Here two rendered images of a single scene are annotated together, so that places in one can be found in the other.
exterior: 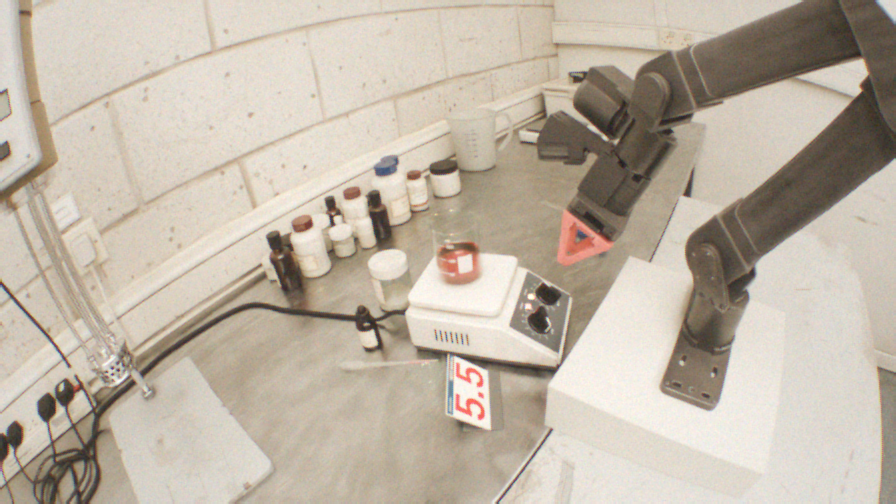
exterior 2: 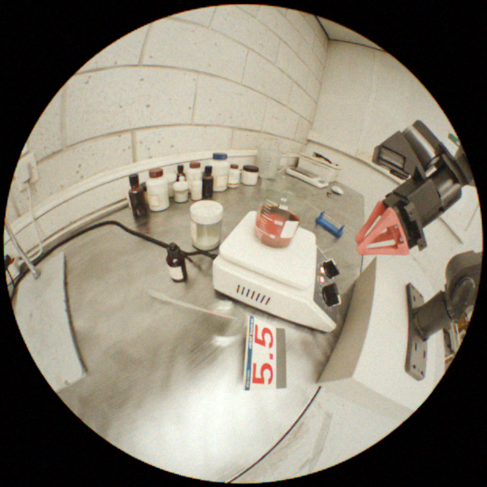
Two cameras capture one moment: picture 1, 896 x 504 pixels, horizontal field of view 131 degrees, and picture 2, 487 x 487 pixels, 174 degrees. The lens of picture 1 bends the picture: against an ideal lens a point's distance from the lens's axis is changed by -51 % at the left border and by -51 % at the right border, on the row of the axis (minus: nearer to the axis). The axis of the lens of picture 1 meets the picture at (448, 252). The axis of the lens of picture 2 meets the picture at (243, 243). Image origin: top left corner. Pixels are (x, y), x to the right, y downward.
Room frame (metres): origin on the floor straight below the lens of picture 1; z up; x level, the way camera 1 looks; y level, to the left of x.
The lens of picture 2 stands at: (0.28, 0.05, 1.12)
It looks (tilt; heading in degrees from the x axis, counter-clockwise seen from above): 40 degrees down; 351
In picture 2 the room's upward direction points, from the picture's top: 11 degrees clockwise
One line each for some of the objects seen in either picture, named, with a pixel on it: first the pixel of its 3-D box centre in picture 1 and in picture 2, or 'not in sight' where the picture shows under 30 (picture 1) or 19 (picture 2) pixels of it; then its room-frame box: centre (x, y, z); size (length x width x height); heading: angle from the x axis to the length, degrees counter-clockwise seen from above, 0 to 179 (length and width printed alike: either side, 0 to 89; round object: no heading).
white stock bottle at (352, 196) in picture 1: (356, 211); (194, 177); (0.78, 0.18, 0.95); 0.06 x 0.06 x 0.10
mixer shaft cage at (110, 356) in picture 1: (67, 286); not in sight; (0.26, 0.42, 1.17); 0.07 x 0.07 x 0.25
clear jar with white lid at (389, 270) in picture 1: (392, 281); (205, 225); (0.53, 0.09, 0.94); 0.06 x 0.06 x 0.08
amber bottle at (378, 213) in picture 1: (378, 213); (207, 180); (0.76, 0.13, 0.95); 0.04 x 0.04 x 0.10
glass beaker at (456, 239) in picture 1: (455, 249); (277, 213); (0.45, -0.01, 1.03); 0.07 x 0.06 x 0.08; 54
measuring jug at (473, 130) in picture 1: (479, 139); (270, 163); (1.09, -0.13, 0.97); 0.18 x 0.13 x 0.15; 88
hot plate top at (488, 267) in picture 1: (465, 279); (275, 242); (0.44, -0.02, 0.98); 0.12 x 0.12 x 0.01; 66
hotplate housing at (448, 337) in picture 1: (486, 307); (282, 269); (0.43, -0.04, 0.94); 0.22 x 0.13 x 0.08; 66
